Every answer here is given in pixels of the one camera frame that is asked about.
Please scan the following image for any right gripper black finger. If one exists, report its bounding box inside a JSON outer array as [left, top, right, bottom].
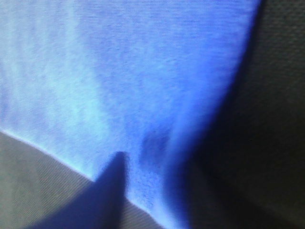
[[28, 152, 126, 229]]

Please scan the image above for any blue microfiber towel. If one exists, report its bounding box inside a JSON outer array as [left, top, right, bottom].
[[0, 0, 261, 229]]

